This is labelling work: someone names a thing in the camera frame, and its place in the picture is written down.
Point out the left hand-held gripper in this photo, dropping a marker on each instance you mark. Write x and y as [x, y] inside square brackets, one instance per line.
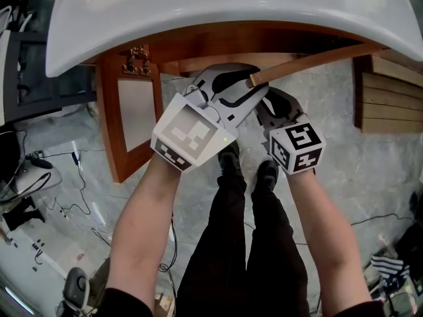
[191, 134]

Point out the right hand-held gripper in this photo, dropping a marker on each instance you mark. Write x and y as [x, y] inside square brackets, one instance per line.
[297, 150]

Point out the person's left forearm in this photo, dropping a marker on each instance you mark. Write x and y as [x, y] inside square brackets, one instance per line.
[145, 223]

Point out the person's right forearm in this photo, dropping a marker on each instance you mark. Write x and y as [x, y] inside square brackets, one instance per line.
[327, 239]

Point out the wooden sink cabinet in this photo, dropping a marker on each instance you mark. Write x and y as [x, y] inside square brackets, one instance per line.
[215, 41]

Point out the person's right black shoe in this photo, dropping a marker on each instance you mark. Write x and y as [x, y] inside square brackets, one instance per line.
[267, 177]

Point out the person's black shoe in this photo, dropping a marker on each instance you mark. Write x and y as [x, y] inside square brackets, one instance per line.
[229, 160]
[267, 177]

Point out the person's left black shoe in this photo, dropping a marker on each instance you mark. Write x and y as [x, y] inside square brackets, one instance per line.
[229, 160]

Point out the white ceramic sink basin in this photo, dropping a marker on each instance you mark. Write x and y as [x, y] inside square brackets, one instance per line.
[198, 18]

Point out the wooden slatted step platform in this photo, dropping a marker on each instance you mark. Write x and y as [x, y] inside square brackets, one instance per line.
[393, 104]

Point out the person's black trousers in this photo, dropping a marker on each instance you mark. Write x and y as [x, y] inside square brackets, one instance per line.
[231, 259]

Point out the black and white striped cloth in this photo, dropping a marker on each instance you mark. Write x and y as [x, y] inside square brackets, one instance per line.
[390, 271]

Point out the white and black office chair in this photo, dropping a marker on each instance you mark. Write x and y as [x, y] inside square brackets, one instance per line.
[38, 177]

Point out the person's black shirt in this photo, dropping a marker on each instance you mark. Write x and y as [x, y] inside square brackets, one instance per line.
[125, 304]

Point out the grey round device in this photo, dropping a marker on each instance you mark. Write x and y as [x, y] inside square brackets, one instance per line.
[76, 287]

